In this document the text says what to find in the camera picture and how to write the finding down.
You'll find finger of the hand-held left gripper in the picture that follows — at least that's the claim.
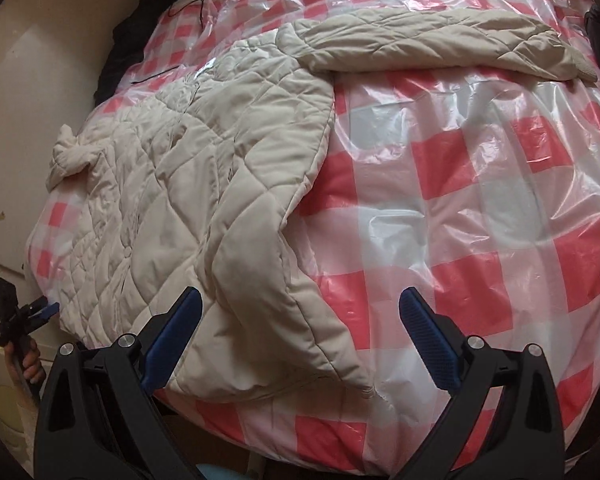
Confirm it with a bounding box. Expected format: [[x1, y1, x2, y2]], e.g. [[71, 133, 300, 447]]
[[16, 298, 49, 317], [19, 305, 59, 332]]

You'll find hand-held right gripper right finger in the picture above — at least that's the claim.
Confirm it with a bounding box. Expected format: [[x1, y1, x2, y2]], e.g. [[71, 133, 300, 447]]
[[390, 286, 568, 480]]

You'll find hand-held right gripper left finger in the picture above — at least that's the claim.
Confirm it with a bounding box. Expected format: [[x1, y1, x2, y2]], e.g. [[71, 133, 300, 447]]
[[32, 286, 203, 480]]

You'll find beige quilted blanket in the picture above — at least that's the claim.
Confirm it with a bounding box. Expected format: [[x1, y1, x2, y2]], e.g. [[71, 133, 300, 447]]
[[47, 11, 598, 403]]

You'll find person's left hand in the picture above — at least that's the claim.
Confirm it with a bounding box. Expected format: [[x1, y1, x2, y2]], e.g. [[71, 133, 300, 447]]
[[6, 334, 47, 387]]

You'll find pink checkered plastic sheet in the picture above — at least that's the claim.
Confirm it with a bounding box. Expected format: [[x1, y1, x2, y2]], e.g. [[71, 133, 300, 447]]
[[25, 0, 600, 480]]

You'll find dark clothing pile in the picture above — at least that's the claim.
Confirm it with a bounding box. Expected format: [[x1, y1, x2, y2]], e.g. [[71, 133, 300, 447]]
[[96, 0, 201, 103]]

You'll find thin black cable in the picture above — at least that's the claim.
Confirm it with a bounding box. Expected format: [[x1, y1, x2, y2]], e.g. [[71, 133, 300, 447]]
[[131, 64, 182, 87], [169, 0, 206, 28]]

